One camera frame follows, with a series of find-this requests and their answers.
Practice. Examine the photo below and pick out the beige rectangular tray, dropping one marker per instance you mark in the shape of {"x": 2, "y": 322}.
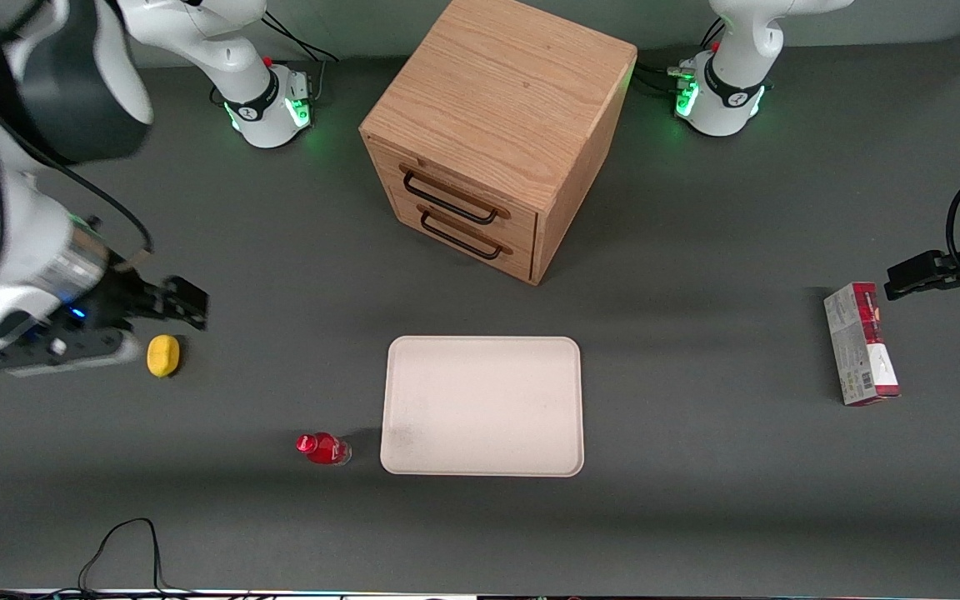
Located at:
{"x": 482, "y": 407}

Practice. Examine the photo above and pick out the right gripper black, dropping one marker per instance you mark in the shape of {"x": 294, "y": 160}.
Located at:
{"x": 125, "y": 299}

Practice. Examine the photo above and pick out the wooden drawer front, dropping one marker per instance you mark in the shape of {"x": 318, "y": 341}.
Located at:
{"x": 467, "y": 185}
{"x": 480, "y": 248}

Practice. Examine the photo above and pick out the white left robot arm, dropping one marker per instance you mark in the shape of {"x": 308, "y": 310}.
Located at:
{"x": 734, "y": 75}

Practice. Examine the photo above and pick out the red coke bottle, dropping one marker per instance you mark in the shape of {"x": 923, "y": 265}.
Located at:
{"x": 323, "y": 448}

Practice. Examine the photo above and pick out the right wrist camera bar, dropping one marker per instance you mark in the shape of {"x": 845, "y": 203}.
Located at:
{"x": 63, "y": 354}

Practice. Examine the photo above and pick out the red grey cardboard box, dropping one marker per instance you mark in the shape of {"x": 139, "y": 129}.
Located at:
{"x": 859, "y": 343}

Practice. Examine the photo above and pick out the yellow lemon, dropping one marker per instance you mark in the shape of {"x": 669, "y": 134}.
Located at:
{"x": 163, "y": 356}

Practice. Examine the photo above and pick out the wooden drawer cabinet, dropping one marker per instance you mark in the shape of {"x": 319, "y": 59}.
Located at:
{"x": 501, "y": 92}

